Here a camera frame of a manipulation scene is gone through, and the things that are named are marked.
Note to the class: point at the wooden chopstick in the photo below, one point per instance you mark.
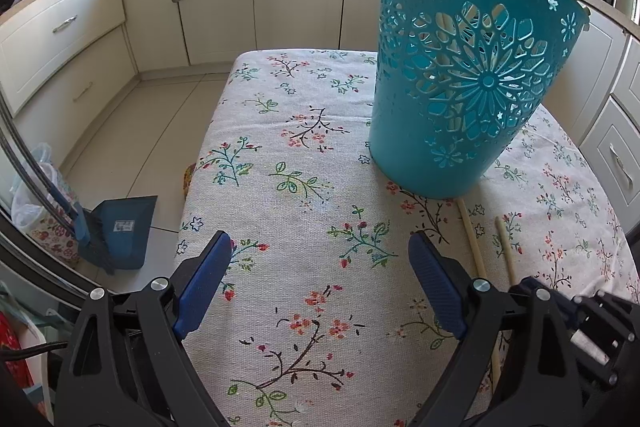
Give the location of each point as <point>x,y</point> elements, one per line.
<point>505,247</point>
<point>472,242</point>

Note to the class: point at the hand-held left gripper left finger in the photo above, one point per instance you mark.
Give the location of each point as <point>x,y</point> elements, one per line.
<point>205,282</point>

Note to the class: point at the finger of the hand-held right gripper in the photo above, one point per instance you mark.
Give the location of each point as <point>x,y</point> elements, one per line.
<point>597,357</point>
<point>607,304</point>

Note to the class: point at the cream drawer kitchen cabinet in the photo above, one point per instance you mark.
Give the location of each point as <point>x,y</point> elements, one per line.
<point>615,72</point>
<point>65,37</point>

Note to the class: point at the floral tablecloth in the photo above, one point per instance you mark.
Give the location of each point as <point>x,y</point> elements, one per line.
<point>310,147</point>

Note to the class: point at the metal sliding door frame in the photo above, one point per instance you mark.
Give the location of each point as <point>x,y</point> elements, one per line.
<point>20,157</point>

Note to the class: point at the blue dustpan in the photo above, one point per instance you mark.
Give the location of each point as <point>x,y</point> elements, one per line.
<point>125,227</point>

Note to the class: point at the teal plastic basket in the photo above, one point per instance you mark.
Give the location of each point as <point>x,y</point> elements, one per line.
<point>400,157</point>

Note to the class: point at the red plastic item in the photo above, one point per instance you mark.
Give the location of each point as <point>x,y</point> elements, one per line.
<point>10,347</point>

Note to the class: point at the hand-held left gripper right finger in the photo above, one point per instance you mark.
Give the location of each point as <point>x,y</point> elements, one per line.
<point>435,282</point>

